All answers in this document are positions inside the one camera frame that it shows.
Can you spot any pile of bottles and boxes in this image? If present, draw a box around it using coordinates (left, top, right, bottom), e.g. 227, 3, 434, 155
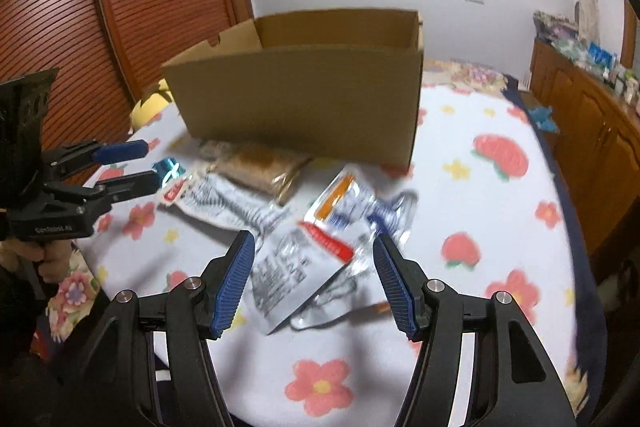
532, 9, 640, 108

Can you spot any slatted wooden wardrobe door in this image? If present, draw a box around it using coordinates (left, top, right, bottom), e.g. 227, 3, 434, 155
0, 0, 256, 148

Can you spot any wooden cabinet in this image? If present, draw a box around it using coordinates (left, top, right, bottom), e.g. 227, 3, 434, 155
529, 37, 640, 258

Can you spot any person's left hand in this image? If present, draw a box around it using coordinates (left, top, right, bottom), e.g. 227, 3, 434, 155
19, 238, 72, 284

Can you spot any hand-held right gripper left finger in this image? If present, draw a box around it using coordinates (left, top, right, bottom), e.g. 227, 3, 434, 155
65, 229, 257, 427

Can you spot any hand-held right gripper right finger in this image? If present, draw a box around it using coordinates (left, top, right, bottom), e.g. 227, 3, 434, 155
372, 232, 576, 427

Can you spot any brown cardboard box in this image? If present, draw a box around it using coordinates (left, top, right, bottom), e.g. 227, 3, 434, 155
161, 8, 427, 170

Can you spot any clear pack of brown crackers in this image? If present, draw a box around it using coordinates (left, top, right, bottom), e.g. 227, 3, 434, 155
197, 141, 315, 208

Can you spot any yellow plush toy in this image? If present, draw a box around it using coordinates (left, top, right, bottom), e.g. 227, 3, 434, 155
130, 78, 176, 132

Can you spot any white floral printed blanket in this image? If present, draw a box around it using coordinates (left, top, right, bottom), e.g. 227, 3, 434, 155
47, 57, 608, 427

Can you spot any white packet with red label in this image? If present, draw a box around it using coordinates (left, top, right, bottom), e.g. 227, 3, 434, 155
156, 172, 281, 240

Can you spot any person's left forearm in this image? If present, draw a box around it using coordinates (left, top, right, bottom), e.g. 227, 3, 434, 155
0, 257, 116, 427

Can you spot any white packet with red strip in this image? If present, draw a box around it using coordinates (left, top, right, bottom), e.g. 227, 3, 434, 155
247, 221, 373, 336

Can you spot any silver packet with orange stripe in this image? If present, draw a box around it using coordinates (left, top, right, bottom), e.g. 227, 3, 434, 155
300, 166, 420, 258

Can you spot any blue crumpled cloth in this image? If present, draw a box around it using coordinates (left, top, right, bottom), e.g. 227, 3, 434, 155
530, 106, 556, 132

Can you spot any floral bed sheet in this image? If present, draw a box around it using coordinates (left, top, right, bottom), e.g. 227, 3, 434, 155
425, 58, 507, 94

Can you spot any shiny blue candy wrapper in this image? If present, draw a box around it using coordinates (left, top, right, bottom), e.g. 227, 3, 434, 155
151, 158, 187, 182

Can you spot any clear packet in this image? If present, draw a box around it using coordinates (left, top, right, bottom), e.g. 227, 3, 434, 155
290, 252, 401, 333

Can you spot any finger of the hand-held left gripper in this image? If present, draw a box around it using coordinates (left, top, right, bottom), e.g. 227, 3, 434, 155
42, 139, 151, 180
41, 169, 162, 215

